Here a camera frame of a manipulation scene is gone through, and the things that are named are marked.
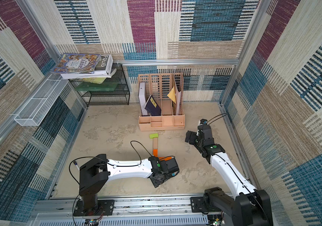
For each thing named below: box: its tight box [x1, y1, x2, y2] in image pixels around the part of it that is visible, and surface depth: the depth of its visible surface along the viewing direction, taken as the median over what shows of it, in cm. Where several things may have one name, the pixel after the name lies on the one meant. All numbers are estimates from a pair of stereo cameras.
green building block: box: [149, 132, 159, 139], surface depth 103 cm
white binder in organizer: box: [138, 81, 149, 116], surface depth 102 cm
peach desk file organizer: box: [137, 72, 186, 132], surface depth 107 cm
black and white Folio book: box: [60, 54, 118, 80], surface depth 83 cm
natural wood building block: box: [152, 137, 159, 150], surface depth 98 cm
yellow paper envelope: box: [166, 85, 177, 105], surface depth 93 cm
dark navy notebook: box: [144, 94, 162, 116], surface depth 107 cm
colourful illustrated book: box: [51, 53, 102, 74], surface depth 83 cm
